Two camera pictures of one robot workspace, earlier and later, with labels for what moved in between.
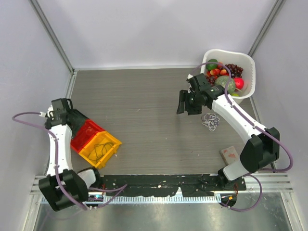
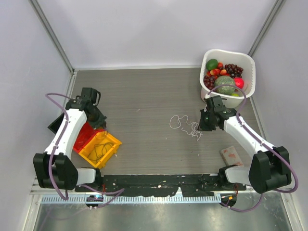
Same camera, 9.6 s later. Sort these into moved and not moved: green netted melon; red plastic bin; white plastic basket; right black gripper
Moved: right black gripper
Not moved: green netted melon; white plastic basket; red plastic bin
